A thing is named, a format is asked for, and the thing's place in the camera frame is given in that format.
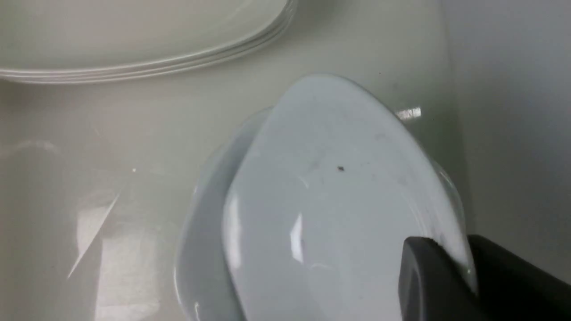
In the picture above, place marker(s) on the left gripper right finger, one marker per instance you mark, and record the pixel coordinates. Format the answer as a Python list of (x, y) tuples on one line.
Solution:
[(513, 289)]

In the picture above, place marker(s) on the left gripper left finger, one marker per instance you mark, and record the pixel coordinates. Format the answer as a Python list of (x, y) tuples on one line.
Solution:
[(430, 287)]

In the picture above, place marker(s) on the grey-white small bowl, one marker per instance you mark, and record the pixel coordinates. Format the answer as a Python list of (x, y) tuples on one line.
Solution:
[(317, 214)]

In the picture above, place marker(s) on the stack of small white bowls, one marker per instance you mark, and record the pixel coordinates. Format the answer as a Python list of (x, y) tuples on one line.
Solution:
[(202, 281)]

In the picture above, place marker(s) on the large white plastic tub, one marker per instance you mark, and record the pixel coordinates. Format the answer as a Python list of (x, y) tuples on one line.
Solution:
[(96, 180)]

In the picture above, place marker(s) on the stack of white square plates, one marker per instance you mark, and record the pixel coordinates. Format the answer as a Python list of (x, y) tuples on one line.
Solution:
[(57, 42)]

